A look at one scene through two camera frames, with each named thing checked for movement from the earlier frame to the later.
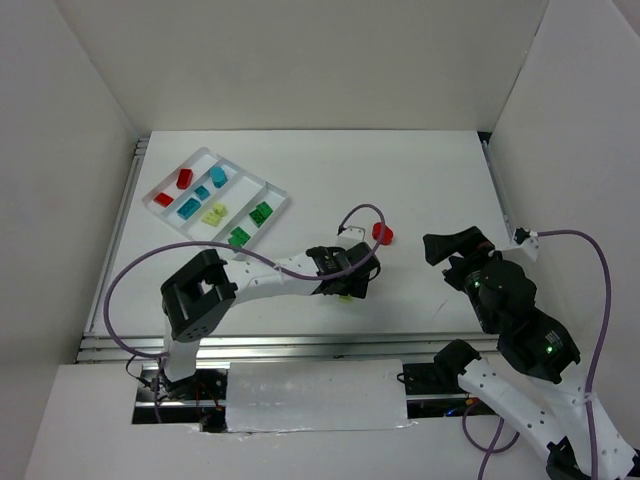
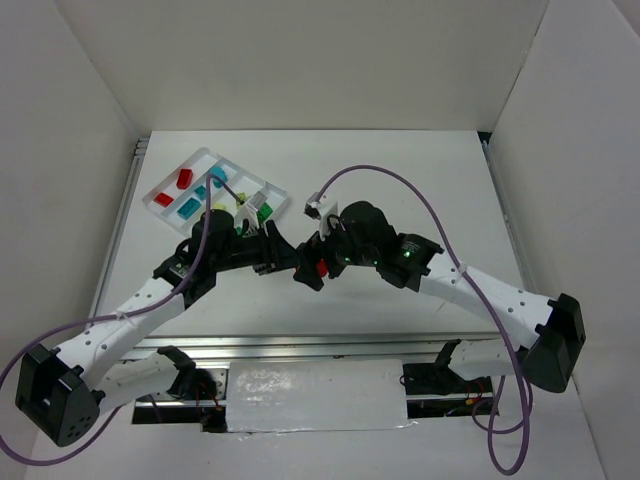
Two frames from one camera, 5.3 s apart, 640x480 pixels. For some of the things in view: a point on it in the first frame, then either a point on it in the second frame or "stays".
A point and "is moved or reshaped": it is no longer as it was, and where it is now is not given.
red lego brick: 185,178 stays
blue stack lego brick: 188,209 stays
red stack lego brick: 163,199 stays
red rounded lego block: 387,234 is moved or reshaped
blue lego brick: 202,192 stays
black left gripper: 361,275 to 270,248
